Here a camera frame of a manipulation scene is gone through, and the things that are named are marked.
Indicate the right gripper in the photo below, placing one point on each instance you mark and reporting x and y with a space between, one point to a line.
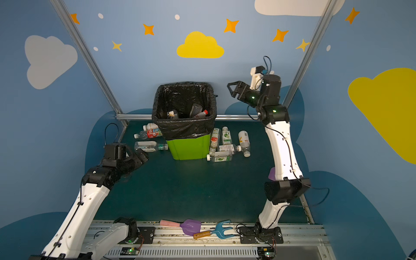
244 92

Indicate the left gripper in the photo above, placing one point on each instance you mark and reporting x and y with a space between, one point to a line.
132 158

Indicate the slim red cap bottle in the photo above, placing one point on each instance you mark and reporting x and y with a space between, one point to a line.
201 115

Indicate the clear bottle green neck band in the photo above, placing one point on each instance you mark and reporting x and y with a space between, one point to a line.
195 109

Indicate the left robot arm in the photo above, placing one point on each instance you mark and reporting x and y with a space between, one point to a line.
67 244

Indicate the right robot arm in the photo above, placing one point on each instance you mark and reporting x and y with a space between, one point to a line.
289 182

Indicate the green bin with black liner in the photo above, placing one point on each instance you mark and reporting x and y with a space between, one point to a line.
187 138

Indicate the clear flat white label bottle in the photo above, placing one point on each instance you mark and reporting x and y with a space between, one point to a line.
150 146

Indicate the red green label bottle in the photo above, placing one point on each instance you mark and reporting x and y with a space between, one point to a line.
149 134

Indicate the white orange milk tea bottle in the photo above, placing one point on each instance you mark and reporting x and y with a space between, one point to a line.
150 126

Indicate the white label bottle far right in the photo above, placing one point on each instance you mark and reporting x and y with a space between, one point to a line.
244 143

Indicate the tall red white label bottle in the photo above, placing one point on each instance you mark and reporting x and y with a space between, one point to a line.
214 141

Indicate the purple text label bottle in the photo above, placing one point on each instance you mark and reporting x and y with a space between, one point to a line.
230 148

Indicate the clear square bottle white cap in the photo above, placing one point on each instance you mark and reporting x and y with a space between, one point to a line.
221 156

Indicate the left circuit board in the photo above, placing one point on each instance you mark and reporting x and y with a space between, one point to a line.
125 251

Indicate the circuit board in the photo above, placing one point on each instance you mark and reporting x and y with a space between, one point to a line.
265 253
125 251

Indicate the right circuit board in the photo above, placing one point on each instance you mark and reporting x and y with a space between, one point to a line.
265 253

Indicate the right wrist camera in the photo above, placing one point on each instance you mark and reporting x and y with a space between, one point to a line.
257 74

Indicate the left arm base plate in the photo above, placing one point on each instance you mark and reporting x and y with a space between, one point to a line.
145 235

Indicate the purple shovel pink handle front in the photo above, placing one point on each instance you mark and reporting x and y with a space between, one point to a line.
189 227

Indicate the left aluminium frame post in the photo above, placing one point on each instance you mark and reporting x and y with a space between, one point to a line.
71 27

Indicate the purple spatula pink handle right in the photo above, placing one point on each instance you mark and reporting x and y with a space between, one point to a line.
271 175

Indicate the blue fork rake wooden handle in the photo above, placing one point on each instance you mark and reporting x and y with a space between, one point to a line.
219 231

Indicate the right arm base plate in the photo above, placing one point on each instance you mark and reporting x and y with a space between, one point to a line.
257 235

